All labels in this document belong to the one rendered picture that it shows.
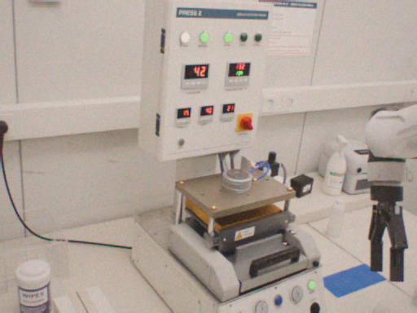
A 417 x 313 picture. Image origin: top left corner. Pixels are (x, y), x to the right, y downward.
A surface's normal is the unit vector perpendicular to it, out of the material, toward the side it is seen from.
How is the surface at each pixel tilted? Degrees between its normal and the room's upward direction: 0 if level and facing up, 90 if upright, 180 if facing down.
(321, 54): 90
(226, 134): 90
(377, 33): 90
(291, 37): 90
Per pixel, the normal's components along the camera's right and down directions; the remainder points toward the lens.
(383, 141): -0.72, 0.12
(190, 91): 0.55, 0.35
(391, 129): -0.72, -0.15
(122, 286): 0.09, -0.93
